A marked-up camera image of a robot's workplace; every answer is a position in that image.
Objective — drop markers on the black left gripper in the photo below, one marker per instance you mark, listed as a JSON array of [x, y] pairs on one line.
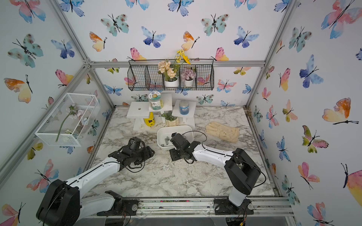
[[148, 153]]

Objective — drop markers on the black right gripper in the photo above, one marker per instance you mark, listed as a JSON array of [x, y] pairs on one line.
[[172, 154]]

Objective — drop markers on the long chrome hex socket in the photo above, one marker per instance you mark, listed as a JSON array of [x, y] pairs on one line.
[[167, 140]]

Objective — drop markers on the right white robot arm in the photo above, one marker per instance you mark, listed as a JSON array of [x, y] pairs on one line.
[[240, 168]]

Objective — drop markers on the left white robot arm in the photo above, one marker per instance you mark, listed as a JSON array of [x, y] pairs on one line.
[[64, 203]]

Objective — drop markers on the white plastic storage box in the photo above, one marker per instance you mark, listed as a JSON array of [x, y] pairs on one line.
[[164, 132]]

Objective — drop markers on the small potted green plant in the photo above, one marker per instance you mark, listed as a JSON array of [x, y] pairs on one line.
[[170, 119]]

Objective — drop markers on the white tiered display stand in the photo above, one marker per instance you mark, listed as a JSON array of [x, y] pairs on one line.
[[139, 111]]

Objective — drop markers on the blue can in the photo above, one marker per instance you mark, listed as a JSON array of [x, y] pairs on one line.
[[184, 107]]

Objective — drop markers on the beige work glove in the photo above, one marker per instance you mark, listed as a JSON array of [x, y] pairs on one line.
[[223, 132]]

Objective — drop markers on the green lidded white jar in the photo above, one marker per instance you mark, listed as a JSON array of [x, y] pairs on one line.
[[155, 100]]

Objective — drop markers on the peach flowers in white pot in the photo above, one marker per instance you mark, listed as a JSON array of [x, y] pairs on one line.
[[170, 73]]

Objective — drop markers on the purple flowers in white pot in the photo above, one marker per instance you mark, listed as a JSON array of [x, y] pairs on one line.
[[188, 77]]

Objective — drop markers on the artificial pink flower stem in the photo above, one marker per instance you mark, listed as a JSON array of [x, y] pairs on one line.
[[74, 114]]

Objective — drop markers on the yellow artificial flower sprig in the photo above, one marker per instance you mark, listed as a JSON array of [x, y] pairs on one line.
[[181, 57]]

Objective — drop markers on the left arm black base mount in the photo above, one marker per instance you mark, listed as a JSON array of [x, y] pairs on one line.
[[121, 206]]

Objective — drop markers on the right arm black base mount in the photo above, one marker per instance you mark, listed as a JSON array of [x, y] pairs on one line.
[[223, 206]]

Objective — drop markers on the white mesh wall box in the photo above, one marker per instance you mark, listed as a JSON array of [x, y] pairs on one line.
[[87, 125]]

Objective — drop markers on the black wire wall basket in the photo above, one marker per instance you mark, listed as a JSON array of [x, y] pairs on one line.
[[143, 75]]

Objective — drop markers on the aluminium front rail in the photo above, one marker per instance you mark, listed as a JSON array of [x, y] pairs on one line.
[[186, 207]]

